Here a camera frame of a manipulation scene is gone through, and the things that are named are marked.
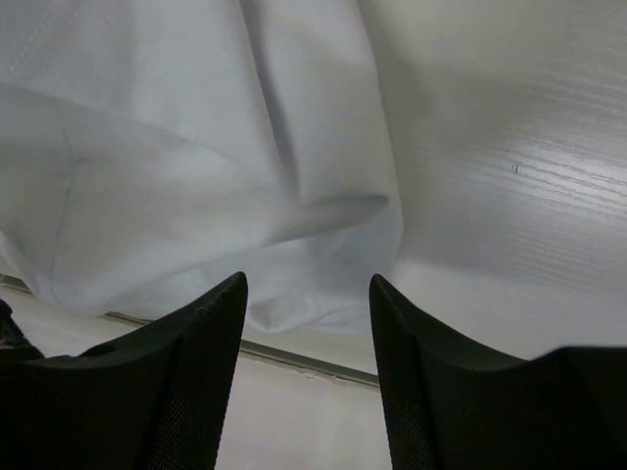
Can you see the white fabric skirt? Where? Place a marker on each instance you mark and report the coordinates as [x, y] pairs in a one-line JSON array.
[[150, 149]]

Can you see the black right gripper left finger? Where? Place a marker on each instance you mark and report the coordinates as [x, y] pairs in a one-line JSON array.
[[154, 398]]

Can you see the aluminium table edge rail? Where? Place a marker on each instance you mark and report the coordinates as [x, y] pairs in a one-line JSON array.
[[247, 348]]

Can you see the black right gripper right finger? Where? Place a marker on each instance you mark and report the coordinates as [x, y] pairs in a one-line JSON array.
[[450, 402]]

